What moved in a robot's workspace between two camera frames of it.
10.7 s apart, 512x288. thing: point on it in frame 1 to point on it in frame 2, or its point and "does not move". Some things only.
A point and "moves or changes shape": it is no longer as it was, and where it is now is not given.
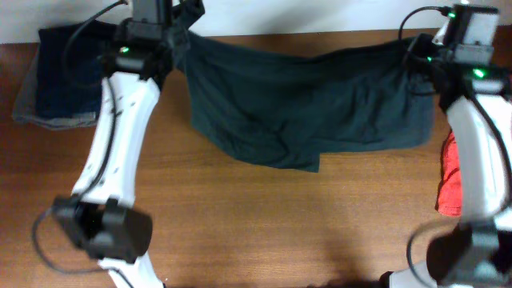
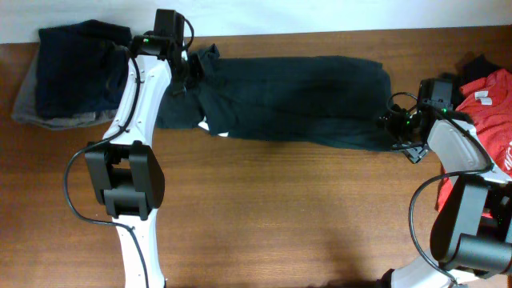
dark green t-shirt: x=284 y=111 moves or changes shape
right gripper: x=422 y=44 to x=390 y=122
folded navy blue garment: x=71 y=62 does not move
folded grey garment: x=25 y=106 does not move
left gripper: x=176 y=17 to x=198 y=73
